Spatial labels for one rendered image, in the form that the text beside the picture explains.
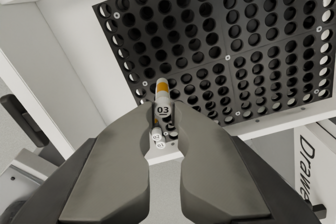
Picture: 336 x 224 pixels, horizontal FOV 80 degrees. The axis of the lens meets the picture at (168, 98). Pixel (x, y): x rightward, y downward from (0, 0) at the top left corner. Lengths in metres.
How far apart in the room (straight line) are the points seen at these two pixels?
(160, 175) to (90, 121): 1.42
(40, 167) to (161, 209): 1.56
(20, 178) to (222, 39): 0.53
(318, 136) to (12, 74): 0.39
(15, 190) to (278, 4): 0.63
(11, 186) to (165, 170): 1.19
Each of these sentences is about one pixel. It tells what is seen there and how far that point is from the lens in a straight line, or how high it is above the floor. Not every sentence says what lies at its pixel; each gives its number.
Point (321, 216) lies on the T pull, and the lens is 0.47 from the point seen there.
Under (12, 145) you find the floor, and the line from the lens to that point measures 1.79.
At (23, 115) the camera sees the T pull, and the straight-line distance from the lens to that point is 0.28.
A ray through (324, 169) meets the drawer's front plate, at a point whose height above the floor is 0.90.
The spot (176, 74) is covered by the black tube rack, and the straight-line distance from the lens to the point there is 0.22.
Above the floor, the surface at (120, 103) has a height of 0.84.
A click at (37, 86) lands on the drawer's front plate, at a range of 0.24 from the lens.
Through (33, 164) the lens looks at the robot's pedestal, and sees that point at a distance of 0.59.
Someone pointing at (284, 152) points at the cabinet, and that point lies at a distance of 0.58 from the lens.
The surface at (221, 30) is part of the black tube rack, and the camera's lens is 0.22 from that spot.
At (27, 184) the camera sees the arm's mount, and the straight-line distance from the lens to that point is 0.61.
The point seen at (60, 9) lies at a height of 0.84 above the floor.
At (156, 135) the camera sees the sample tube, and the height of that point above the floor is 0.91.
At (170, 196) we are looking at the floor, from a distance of 1.90.
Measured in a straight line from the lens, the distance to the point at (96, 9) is 0.21.
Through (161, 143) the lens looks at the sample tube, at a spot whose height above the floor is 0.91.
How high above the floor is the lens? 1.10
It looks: 61 degrees down
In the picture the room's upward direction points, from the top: 176 degrees clockwise
